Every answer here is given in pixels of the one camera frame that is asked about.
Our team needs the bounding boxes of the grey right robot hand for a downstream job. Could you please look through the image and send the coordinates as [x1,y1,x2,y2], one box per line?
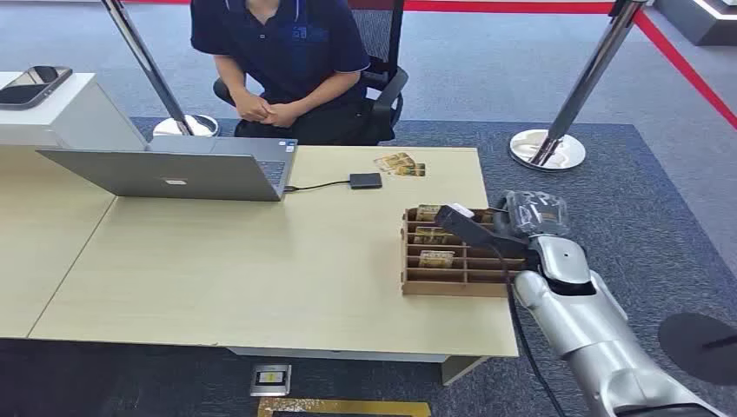
[495,189,572,240]

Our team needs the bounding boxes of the wooden card organizer tray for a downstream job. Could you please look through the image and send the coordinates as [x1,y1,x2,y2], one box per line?
[400,205,529,299]

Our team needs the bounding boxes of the black card reader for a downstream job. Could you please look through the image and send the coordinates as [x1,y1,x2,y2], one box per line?
[349,171,384,190]

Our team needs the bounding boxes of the person's left hand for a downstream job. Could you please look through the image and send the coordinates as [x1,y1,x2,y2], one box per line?
[265,102,302,129]

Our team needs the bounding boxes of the person's hand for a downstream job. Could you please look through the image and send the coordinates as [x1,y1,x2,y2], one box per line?
[234,91,272,123]
[265,102,302,129]

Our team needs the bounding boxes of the person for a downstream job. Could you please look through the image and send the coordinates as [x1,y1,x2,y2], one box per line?
[189,0,373,146]

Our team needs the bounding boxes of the person's right hand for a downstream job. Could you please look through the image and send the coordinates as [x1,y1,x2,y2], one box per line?
[234,91,272,123]

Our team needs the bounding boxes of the white desk leg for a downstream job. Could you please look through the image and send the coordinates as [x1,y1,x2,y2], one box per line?
[440,354,491,387]

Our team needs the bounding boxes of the black office chair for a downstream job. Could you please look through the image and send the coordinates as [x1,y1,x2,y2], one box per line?
[212,0,410,146]

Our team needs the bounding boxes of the black round floor base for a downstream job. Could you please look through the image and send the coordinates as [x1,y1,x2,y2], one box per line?
[657,311,737,387]

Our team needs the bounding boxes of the grey display platform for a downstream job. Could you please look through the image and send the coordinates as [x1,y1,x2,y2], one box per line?
[653,0,737,48]

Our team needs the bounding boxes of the gold floor tape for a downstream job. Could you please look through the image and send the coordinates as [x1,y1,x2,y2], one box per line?
[256,396,433,417]

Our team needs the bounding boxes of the silver floor socket box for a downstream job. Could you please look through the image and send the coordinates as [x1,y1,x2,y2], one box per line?
[249,362,293,399]

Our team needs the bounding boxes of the grey laptop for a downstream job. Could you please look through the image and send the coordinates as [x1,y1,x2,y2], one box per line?
[35,136,300,203]

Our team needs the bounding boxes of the white cabinet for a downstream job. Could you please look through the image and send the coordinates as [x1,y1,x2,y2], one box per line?
[0,71,149,153]

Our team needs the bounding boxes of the black smartphone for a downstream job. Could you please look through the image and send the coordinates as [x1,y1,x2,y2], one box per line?
[0,64,75,111]

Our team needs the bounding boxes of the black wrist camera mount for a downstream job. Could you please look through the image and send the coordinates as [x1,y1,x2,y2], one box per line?
[434,202,529,261]

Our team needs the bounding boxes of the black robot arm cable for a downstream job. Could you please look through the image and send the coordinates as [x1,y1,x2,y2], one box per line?
[488,243,570,417]

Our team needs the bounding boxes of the chrome stanchion post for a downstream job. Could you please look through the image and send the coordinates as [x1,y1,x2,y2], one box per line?
[101,0,221,139]
[508,0,650,172]

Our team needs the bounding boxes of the black reader cable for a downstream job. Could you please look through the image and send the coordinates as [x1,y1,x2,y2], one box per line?
[282,180,352,194]

